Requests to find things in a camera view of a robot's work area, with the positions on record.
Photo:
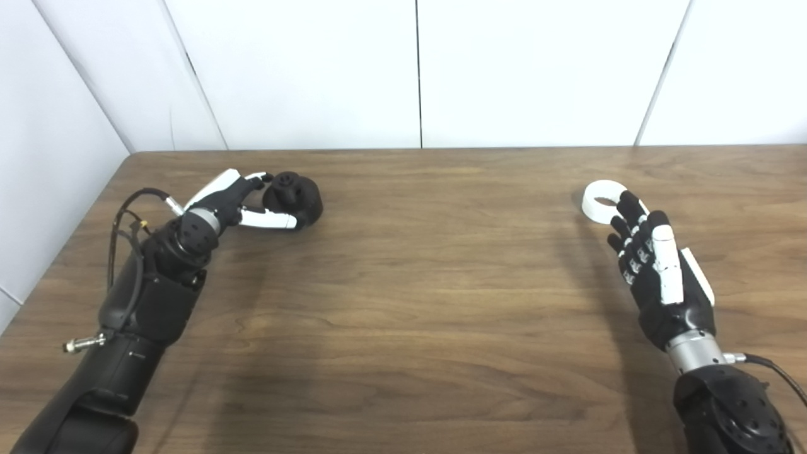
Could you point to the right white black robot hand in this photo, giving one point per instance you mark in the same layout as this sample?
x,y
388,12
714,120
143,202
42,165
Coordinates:
x,y
668,302

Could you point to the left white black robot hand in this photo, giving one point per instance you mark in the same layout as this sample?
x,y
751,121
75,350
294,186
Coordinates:
x,y
220,202

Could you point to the round black part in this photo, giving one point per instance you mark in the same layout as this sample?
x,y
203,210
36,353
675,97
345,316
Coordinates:
x,y
299,195

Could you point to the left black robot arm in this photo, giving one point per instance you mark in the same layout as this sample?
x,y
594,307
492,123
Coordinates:
x,y
145,302

